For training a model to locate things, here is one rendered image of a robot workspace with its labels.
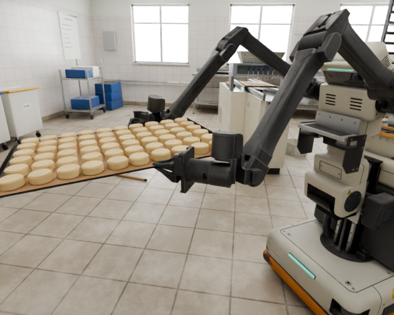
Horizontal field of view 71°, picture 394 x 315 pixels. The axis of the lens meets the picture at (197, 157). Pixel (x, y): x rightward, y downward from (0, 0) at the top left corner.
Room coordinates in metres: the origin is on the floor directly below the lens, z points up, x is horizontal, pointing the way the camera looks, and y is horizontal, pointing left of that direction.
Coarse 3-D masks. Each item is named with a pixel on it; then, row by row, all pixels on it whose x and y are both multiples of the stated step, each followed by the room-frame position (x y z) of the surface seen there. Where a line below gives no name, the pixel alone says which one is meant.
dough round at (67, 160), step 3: (69, 156) 0.67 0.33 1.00; (72, 156) 0.67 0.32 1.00; (60, 159) 0.65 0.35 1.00; (63, 159) 0.65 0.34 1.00; (66, 159) 0.65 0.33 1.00; (69, 159) 0.65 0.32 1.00; (72, 159) 0.65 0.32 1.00; (75, 159) 0.64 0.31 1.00; (57, 162) 0.63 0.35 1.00; (60, 162) 0.63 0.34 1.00; (63, 162) 0.63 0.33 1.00; (66, 162) 0.63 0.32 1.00; (69, 162) 0.63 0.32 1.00; (72, 162) 0.63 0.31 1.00; (75, 162) 0.64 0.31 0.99; (78, 162) 0.65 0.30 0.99; (60, 165) 0.62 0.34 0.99; (63, 165) 0.62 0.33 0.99
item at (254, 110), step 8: (248, 96) 3.40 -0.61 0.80; (272, 96) 3.15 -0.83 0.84; (248, 104) 3.36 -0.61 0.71; (256, 104) 2.98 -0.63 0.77; (264, 104) 2.84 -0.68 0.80; (248, 112) 3.33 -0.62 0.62; (256, 112) 2.95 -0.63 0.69; (264, 112) 2.84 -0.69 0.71; (248, 120) 3.29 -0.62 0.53; (256, 120) 2.92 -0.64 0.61; (248, 128) 3.25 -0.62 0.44; (288, 128) 2.86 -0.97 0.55; (248, 136) 3.22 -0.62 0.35; (280, 144) 2.85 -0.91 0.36; (280, 152) 2.86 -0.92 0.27; (272, 160) 2.85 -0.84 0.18; (280, 160) 2.86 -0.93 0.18; (272, 168) 2.88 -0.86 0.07
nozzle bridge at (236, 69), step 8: (232, 64) 3.60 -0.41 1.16; (240, 64) 3.53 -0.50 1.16; (248, 64) 3.53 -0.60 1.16; (256, 64) 3.54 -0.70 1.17; (264, 64) 3.54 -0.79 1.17; (232, 72) 3.56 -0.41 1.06; (240, 72) 3.61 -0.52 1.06; (256, 72) 3.62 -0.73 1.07; (264, 72) 3.63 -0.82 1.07; (232, 80) 3.63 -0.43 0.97; (232, 88) 3.63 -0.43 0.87
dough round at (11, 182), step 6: (12, 174) 0.56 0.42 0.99; (18, 174) 0.56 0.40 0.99; (0, 180) 0.54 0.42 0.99; (6, 180) 0.53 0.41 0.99; (12, 180) 0.53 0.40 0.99; (18, 180) 0.54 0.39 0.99; (24, 180) 0.56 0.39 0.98; (0, 186) 0.52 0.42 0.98; (6, 186) 0.52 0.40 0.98; (12, 186) 0.53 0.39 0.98; (18, 186) 0.53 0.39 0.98
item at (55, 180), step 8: (96, 136) 0.91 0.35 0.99; (192, 136) 0.87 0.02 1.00; (120, 144) 0.81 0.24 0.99; (208, 144) 0.79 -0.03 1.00; (80, 152) 0.75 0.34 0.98; (208, 152) 0.72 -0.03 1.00; (56, 160) 0.70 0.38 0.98; (80, 160) 0.69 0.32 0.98; (104, 160) 0.68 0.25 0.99; (128, 160) 0.68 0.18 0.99; (152, 160) 0.68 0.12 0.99; (56, 168) 0.64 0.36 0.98; (80, 168) 0.63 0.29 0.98; (104, 168) 0.63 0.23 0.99; (128, 168) 0.63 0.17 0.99; (136, 168) 0.62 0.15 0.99; (24, 176) 0.60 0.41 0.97; (56, 176) 0.59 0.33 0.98; (80, 176) 0.59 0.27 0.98; (88, 176) 0.59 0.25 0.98; (96, 176) 0.58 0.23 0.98; (24, 184) 0.55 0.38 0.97; (32, 184) 0.55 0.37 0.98; (48, 184) 0.55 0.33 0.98; (56, 184) 0.55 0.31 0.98; (0, 192) 0.52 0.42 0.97; (8, 192) 0.52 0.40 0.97
